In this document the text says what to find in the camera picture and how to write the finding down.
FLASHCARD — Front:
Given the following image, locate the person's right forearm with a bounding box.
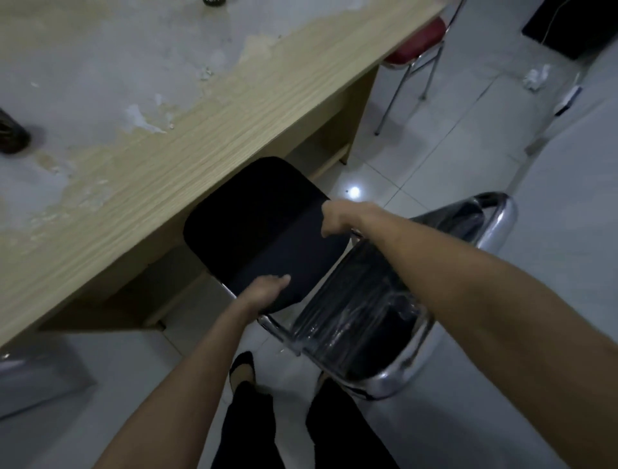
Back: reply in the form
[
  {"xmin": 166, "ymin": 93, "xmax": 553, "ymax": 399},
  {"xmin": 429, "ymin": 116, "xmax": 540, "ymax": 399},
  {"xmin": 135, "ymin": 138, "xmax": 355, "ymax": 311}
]
[{"xmin": 360, "ymin": 204, "xmax": 618, "ymax": 469}]

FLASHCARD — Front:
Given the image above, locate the dark bottle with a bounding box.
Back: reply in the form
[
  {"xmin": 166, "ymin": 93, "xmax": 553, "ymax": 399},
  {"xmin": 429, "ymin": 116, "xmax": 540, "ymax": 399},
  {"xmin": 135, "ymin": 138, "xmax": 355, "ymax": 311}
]
[{"xmin": 0, "ymin": 109, "xmax": 32, "ymax": 155}]

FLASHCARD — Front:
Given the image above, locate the person's left forearm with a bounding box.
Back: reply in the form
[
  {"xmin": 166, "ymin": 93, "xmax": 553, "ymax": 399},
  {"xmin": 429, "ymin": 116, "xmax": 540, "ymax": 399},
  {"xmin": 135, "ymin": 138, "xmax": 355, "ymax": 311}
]
[{"xmin": 94, "ymin": 299, "xmax": 265, "ymax": 469}]

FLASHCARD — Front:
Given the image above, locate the white cable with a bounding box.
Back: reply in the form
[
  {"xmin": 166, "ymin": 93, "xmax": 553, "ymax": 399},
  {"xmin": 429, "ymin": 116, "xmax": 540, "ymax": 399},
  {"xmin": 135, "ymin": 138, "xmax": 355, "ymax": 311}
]
[{"xmin": 540, "ymin": 0, "xmax": 570, "ymax": 45}]

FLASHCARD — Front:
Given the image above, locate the red chair with metal legs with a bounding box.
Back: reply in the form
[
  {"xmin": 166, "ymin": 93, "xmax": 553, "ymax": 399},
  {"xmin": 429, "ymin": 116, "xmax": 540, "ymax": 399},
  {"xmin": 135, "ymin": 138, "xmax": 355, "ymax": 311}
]
[{"xmin": 375, "ymin": 0, "xmax": 468, "ymax": 136}]

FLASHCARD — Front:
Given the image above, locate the black shoe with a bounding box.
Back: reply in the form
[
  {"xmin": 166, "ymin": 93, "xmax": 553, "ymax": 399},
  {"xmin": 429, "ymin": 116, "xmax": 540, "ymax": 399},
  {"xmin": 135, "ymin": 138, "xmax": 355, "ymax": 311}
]
[{"xmin": 230, "ymin": 351, "xmax": 256, "ymax": 393}]

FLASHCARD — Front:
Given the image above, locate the wooden desk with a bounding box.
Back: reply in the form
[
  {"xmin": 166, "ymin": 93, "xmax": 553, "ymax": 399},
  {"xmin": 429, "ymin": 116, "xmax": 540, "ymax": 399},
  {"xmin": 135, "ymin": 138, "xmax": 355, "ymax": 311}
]
[{"xmin": 0, "ymin": 0, "xmax": 448, "ymax": 349}]

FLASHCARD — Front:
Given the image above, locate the person's right hand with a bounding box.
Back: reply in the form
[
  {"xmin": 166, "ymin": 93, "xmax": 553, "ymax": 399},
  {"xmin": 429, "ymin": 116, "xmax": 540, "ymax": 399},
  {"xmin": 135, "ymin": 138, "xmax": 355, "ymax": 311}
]
[{"xmin": 321, "ymin": 200, "xmax": 371, "ymax": 238}]

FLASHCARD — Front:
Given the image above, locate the person's right leg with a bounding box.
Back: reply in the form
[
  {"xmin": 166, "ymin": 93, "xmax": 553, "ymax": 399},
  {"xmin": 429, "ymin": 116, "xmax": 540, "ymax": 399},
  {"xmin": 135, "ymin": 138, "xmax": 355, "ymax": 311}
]
[{"xmin": 305, "ymin": 379, "xmax": 400, "ymax": 469}]

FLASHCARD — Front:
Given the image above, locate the black folding chair chrome frame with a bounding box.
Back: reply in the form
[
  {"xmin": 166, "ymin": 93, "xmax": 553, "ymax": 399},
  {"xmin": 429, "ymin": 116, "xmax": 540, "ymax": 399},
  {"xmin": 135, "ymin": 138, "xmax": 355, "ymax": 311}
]
[{"xmin": 183, "ymin": 156, "xmax": 519, "ymax": 401}]

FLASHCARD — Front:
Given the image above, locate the black mat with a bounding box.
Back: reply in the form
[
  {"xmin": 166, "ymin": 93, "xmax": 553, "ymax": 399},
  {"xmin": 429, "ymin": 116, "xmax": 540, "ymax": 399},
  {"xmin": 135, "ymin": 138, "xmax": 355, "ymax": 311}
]
[{"xmin": 521, "ymin": 0, "xmax": 618, "ymax": 61}]

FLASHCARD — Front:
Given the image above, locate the person's left leg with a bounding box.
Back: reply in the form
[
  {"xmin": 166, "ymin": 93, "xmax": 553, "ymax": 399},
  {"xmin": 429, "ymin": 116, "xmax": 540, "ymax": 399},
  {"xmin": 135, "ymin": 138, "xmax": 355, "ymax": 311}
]
[{"xmin": 211, "ymin": 381, "xmax": 286, "ymax": 469}]

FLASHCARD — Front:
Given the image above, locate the person's leg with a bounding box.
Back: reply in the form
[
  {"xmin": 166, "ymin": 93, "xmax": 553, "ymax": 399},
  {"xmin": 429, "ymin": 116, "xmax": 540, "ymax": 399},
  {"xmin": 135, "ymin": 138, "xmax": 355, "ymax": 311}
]
[
  {"xmin": 211, "ymin": 381, "xmax": 286, "ymax": 469},
  {"xmin": 305, "ymin": 379, "xmax": 400, "ymax": 469}
]

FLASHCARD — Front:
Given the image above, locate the person's left hand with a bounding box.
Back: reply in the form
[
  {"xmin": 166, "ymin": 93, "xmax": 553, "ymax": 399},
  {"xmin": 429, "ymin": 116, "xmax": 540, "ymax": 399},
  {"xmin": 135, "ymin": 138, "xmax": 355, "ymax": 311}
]
[{"xmin": 239, "ymin": 274, "xmax": 292, "ymax": 318}]

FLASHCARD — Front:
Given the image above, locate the white crumpled paper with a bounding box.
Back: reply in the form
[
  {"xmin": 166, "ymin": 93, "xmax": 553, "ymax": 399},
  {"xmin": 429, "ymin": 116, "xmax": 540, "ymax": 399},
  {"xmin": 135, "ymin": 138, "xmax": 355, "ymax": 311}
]
[{"xmin": 522, "ymin": 64, "xmax": 551, "ymax": 92}]

